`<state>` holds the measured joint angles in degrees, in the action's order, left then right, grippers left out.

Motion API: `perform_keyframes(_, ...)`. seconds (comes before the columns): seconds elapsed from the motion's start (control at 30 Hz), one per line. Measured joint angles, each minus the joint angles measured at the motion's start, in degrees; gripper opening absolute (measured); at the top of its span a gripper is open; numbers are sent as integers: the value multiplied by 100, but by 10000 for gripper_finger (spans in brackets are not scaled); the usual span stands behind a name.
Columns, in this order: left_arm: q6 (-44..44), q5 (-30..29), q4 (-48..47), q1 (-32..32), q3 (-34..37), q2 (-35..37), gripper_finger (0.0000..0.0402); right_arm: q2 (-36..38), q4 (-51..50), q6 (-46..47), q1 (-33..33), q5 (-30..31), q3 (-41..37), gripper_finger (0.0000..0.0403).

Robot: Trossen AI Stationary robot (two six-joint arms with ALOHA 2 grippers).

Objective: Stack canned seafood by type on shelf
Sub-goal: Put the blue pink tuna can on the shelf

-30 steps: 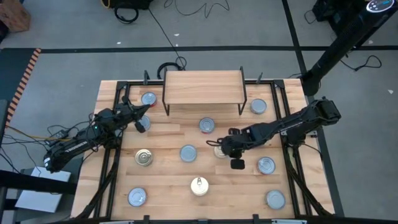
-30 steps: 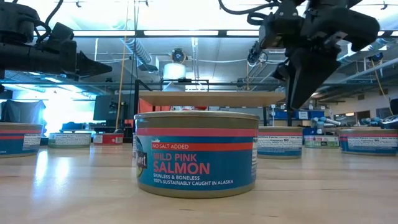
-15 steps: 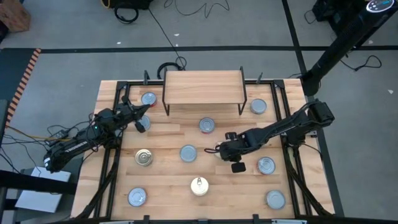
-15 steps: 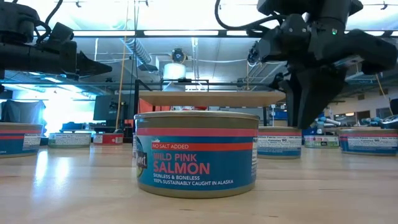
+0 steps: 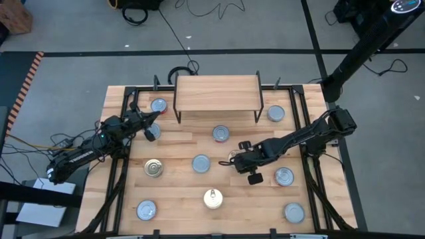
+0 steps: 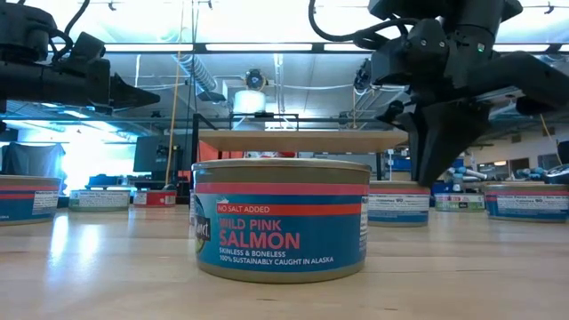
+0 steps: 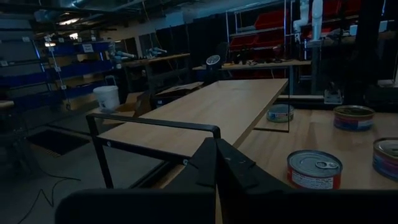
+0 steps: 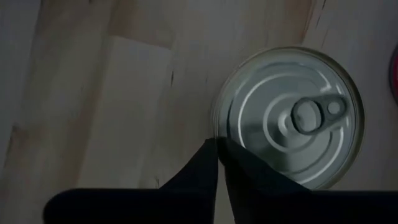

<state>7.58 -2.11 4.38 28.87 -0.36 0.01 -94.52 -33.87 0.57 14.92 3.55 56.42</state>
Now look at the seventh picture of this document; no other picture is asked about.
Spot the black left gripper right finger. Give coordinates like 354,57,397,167
216,138,398,224

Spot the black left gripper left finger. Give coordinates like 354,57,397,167
55,137,217,224

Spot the green-label tuna can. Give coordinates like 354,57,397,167
266,103,295,123

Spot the flat cardboard sheet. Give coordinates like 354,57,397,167
154,81,205,98

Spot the open cardboard box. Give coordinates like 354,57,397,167
116,91,153,118

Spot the white plastic bucket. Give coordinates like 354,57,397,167
92,85,121,112

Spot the wooden workbench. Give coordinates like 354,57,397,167
192,58,312,94
123,52,191,94

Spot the white grey machine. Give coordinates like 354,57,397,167
323,81,344,105

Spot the dark floor mat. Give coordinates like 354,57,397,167
26,129,91,156

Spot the metal rack with red bins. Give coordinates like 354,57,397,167
225,0,363,78

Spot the blue bin storage shelving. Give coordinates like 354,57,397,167
0,39,114,108

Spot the ceiling light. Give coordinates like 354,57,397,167
57,17,81,26

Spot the wooden shelf with black frame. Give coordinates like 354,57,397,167
86,77,292,190

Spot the thin black floor cable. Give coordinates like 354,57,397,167
17,172,82,224

